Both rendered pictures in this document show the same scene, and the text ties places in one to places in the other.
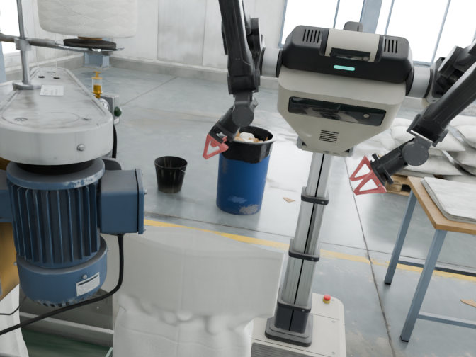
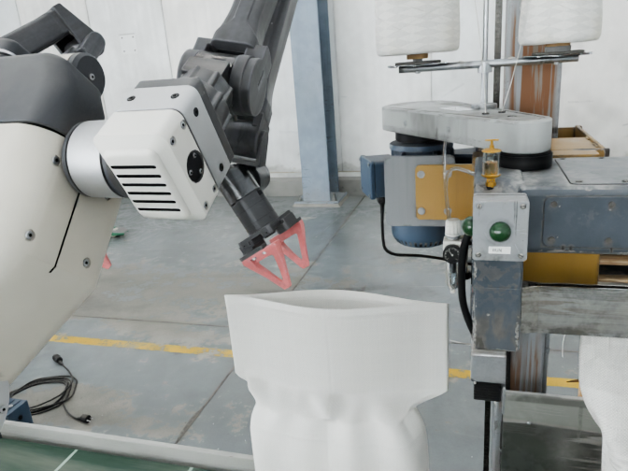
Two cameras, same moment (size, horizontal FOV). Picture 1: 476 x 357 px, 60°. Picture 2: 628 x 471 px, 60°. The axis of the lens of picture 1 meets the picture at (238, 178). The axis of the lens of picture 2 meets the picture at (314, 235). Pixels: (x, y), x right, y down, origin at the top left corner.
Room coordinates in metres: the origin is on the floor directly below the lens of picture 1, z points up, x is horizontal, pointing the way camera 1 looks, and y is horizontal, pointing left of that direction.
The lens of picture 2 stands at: (1.95, 0.29, 1.54)
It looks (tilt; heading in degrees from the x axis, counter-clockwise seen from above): 18 degrees down; 191
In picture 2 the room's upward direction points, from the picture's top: 4 degrees counter-clockwise
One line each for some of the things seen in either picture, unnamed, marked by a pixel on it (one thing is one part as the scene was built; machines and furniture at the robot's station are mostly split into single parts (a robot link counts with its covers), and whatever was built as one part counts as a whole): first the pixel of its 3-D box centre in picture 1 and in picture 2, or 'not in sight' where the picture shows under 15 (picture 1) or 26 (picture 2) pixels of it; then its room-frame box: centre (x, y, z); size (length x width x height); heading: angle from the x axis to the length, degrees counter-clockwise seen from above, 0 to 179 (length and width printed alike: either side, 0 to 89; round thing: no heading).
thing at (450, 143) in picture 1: (426, 137); not in sight; (4.05, -1.82, 0.57); 0.66 x 0.42 x 0.13; 76
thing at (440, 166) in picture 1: (421, 161); not in sight; (4.00, -1.82, 0.33); 0.66 x 0.43 x 0.13; 84
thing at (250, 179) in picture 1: (242, 170); not in sight; (3.23, -0.03, 0.32); 0.51 x 0.48 x 0.65; 174
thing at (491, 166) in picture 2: (97, 85); (491, 163); (1.10, 0.40, 1.37); 0.03 x 0.02 x 0.03; 84
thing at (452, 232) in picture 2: not in sight; (454, 257); (0.91, 0.36, 1.14); 0.05 x 0.04 x 0.16; 174
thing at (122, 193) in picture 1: (122, 206); (379, 180); (0.66, 0.20, 1.25); 0.10 x 0.08 x 0.12; 19
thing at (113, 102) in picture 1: (103, 109); (499, 226); (1.16, 0.41, 1.29); 0.08 x 0.05 x 0.09; 84
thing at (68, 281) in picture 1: (61, 229); (421, 192); (0.63, 0.30, 1.21); 0.15 x 0.15 x 0.25
